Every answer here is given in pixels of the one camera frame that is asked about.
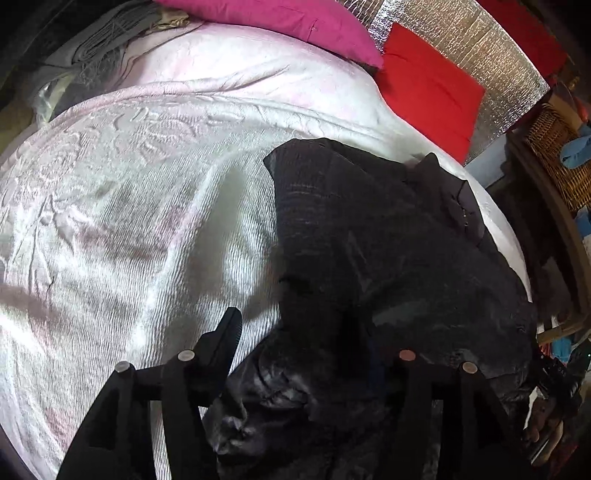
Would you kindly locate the blue cloth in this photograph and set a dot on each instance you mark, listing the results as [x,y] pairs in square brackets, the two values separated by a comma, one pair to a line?
[577,150]

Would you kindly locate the person's right hand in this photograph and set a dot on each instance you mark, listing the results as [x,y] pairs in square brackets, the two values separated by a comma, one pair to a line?
[542,427]

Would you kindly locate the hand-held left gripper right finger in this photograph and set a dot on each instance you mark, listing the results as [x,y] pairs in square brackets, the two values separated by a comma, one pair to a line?
[418,392]

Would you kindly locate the dark navy quilted jacket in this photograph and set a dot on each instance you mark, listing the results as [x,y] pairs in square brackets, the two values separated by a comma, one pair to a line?
[369,258]

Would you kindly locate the silver foil insulation panel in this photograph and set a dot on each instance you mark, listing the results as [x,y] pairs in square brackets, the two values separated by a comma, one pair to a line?
[498,60]

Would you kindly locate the grey cloth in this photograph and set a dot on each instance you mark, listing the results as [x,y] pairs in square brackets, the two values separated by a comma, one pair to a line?
[97,50]

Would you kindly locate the red pillow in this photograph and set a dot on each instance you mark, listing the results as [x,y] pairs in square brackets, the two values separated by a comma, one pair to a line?
[429,87]

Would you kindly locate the white textured blanket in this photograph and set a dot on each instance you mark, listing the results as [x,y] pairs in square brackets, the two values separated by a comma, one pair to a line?
[138,194]

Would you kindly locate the red cloth on railing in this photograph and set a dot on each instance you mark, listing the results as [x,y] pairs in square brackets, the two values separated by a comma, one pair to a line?
[526,32]

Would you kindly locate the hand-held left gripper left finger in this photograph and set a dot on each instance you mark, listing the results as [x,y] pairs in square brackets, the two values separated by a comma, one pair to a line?
[224,341]

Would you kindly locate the wicker basket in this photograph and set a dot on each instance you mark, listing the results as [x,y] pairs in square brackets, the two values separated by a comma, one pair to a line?
[554,152]

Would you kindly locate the pink pillow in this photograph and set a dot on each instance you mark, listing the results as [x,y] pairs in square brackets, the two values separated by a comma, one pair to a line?
[286,23]

